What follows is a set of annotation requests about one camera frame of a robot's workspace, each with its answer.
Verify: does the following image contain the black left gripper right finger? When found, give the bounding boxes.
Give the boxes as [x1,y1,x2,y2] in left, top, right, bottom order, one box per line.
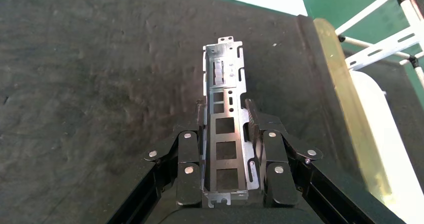
[245,99,407,224]

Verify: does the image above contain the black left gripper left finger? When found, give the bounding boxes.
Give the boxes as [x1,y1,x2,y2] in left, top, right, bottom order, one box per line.
[105,99,208,224]

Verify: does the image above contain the long metal channel bracket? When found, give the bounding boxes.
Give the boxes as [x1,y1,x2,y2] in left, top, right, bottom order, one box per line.
[201,35,261,208]

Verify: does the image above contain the black flat container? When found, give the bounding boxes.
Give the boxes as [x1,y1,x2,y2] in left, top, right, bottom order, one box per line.
[0,0,398,224]

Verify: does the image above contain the white pipe rack black joints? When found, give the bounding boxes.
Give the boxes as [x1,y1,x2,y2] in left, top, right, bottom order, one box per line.
[334,0,424,88]

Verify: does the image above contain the white slotted shelf post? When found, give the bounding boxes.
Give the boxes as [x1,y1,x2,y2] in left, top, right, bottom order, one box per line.
[345,25,424,72]

